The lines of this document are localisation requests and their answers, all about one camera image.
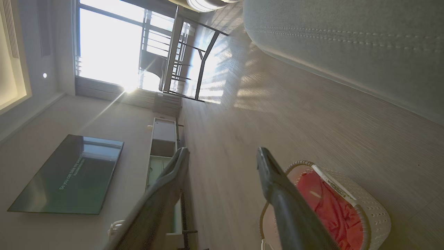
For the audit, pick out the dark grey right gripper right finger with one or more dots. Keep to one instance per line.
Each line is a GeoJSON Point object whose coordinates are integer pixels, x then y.
{"type": "Point", "coordinates": [295, 215]}

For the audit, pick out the round white ceiling lamp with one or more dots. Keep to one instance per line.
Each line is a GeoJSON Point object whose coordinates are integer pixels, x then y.
{"type": "Point", "coordinates": [204, 4]}

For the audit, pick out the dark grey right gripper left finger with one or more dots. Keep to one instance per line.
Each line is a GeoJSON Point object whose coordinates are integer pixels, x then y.
{"type": "Point", "coordinates": [152, 211]}

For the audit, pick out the white low TV cabinet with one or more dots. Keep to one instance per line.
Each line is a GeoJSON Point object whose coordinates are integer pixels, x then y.
{"type": "Point", "coordinates": [163, 149]}

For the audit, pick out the grey fabric sofa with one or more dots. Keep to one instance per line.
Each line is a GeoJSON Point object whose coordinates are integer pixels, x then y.
{"type": "Point", "coordinates": [350, 45]}

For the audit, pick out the red garment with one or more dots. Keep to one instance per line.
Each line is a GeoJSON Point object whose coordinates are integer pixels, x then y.
{"type": "Point", "coordinates": [338, 211]}

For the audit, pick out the white woven laundry basket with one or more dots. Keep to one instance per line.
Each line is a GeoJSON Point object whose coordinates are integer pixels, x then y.
{"type": "Point", "coordinates": [360, 205]}

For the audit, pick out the wall-mounted flat television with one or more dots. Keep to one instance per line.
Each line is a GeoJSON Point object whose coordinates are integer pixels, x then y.
{"type": "Point", "coordinates": [69, 175]}

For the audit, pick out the large bright window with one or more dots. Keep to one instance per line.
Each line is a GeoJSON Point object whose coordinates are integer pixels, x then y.
{"type": "Point", "coordinates": [118, 45]}

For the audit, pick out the black metal frame table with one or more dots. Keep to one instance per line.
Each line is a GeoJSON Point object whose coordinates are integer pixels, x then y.
{"type": "Point", "coordinates": [192, 59]}

